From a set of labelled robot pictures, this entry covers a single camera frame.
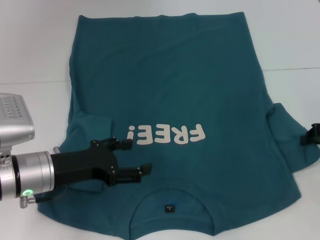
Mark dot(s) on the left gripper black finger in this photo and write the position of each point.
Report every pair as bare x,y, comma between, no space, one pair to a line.
126,144
130,174

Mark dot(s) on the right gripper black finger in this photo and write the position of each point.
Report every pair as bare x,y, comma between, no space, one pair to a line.
313,136

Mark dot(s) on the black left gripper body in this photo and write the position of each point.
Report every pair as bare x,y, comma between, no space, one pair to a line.
75,166

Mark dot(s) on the teal t-shirt with FREE print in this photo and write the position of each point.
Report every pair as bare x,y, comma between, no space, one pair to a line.
175,75

